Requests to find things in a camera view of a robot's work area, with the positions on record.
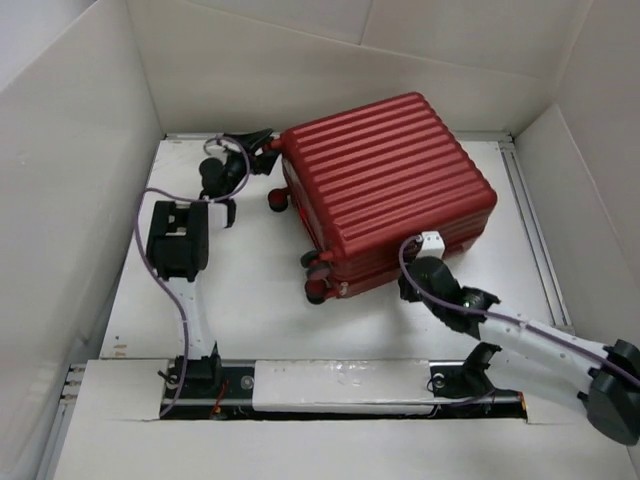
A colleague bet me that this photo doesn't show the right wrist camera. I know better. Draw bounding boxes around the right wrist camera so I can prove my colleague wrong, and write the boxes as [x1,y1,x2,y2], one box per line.
[417,231,446,259]

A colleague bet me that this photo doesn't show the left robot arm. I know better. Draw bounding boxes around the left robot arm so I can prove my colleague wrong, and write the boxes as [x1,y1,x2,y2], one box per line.
[145,129,279,398]

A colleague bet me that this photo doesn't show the red hard-shell suitcase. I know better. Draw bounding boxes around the red hard-shell suitcase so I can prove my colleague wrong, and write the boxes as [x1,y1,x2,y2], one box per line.
[266,92,498,305]

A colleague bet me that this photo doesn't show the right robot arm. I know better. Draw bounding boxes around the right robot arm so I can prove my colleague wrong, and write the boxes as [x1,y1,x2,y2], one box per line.
[399,256,639,446]

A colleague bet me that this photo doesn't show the aluminium side rail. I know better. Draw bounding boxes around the aluminium side rail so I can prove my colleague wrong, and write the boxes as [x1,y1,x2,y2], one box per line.
[498,134,574,332]

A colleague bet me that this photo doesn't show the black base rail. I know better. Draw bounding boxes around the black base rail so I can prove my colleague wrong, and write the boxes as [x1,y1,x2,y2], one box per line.
[160,359,527,421]

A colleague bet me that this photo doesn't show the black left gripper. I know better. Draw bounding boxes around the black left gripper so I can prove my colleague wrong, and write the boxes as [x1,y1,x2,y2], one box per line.
[223,131,281,197]

